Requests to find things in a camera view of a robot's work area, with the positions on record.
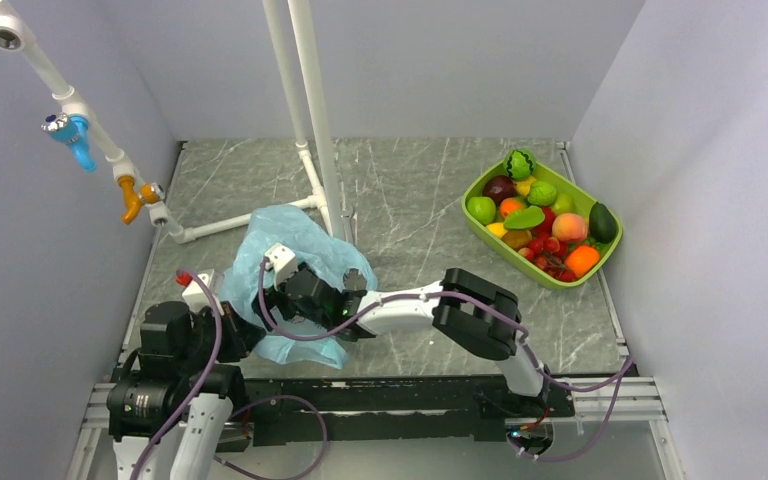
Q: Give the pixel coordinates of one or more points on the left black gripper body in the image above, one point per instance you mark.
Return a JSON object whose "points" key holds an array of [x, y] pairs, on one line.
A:
{"points": [[199, 351]]}

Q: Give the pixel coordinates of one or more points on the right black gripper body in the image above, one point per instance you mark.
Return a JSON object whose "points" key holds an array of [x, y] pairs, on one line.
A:
{"points": [[288, 309]]}

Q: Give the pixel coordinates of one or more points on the light blue plastic bag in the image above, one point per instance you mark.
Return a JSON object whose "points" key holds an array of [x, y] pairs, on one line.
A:
{"points": [[279, 238]]}

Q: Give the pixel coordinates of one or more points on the green fake pear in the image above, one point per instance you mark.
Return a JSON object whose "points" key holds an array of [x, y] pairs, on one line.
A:
{"points": [[525, 219]]}

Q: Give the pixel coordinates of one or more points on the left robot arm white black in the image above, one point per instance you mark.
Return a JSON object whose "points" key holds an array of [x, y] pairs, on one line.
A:
{"points": [[172, 397]]}

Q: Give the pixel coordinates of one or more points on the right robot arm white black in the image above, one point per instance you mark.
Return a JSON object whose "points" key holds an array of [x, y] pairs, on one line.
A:
{"points": [[479, 316]]}

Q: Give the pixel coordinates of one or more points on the green fake apple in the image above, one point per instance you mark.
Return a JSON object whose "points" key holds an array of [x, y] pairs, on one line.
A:
{"points": [[482, 209]]}

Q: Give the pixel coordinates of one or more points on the yellow fake mango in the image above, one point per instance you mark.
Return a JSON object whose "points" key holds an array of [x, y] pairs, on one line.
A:
{"points": [[514, 239]]}

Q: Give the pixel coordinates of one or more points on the dark purple fake plum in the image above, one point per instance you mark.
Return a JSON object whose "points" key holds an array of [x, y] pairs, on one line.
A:
{"points": [[499, 188]]}

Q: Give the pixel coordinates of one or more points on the small orange fake fruit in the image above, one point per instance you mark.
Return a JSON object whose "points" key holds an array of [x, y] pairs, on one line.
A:
{"points": [[511, 205]]}

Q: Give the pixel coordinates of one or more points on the yellow fake lemon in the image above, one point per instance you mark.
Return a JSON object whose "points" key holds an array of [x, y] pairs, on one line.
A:
{"points": [[524, 186]]}

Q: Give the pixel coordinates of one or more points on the red fake cherry bunch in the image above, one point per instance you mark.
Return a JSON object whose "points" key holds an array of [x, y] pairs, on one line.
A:
{"points": [[548, 254]]}

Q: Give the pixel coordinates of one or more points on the red fake apple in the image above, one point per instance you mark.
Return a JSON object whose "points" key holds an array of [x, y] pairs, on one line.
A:
{"points": [[545, 227]]}

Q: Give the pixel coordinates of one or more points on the bumpy green fake fruit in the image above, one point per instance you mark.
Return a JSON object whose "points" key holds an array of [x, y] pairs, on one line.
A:
{"points": [[542, 194]]}

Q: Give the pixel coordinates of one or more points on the fake peach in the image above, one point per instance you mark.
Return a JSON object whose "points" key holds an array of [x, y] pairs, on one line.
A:
{"points": [[570, 228]]}

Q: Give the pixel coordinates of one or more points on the light green fake lime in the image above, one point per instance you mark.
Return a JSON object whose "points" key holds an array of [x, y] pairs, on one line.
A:
{"points": [[564, 203]]}

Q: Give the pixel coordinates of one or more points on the orange fake tangerine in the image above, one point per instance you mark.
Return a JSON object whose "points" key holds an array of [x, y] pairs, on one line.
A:
{"points": [[581, 260]]}

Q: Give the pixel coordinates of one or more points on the dark green fake avocado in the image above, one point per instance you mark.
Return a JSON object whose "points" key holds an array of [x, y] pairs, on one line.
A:
{"points": [[603, 226]]}

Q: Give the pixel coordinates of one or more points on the orange tap valve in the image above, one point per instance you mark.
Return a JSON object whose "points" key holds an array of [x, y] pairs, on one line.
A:
{"points": [[135, 198]]}

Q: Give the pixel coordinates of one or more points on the green plastic fruit tray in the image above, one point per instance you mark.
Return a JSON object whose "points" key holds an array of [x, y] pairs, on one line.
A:
{"points": [[583, 203]]}

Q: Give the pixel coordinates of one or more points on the blue tap valve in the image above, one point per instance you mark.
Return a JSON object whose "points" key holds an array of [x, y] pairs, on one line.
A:
{"points": [[71, 131]]}

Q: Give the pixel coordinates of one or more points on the white PVC pipe stand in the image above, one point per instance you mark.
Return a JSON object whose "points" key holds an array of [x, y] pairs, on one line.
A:
{"points": [[235, 67]]}

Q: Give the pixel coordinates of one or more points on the white pipe with taps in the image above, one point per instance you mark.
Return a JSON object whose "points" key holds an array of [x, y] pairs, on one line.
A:
{"points": [[17, 37]]}

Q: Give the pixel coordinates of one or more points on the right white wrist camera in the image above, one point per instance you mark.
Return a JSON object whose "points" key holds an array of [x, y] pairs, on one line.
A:
{"points": [[282, 262]]}

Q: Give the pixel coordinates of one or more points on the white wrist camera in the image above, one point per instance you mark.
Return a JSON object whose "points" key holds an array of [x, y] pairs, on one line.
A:
{"points": [[193, 295], [282, 262]]}

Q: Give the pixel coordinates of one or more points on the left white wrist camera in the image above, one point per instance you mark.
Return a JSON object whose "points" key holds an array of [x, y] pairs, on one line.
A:
{"points": [[193, 295]]}

